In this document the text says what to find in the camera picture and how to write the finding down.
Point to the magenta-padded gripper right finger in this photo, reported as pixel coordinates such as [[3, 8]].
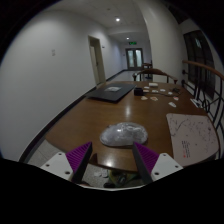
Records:
[[163, 166]]

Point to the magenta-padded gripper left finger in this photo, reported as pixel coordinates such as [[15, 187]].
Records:
[[60, 165]]

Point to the small white card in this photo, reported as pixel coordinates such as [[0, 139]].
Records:
[[175, 98], [144, 98], [172, 104], [170, 93], [162, 90], [146, 87], [155, 91], [154, 98]]

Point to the white paper sheet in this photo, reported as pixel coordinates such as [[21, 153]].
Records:
[[196, 102]]

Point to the small black box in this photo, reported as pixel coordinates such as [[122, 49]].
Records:
[[138, 91]]

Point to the small white box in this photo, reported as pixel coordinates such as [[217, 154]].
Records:
[[153, 84]]

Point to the black closed laptop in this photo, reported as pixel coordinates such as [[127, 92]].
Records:
[[110, 92]]

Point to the wooden chair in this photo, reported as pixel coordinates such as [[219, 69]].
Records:
[[155, 72]]

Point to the black railing with wooden handrail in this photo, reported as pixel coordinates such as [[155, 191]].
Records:
[[203, 66]]

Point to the beige door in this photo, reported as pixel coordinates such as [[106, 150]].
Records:
[[97, 61]]

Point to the glass double door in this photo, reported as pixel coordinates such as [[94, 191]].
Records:
[[134, 59]]

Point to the dark window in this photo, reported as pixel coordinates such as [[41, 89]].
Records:
[[198, 60]]

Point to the green exit sign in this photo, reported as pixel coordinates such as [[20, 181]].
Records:
[[133, 43]]

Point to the round ceiling light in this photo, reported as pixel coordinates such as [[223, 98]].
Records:
[[117, 19], [127, 37]]

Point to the white wall switch plate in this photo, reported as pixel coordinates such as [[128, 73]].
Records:
[[53, 52]]

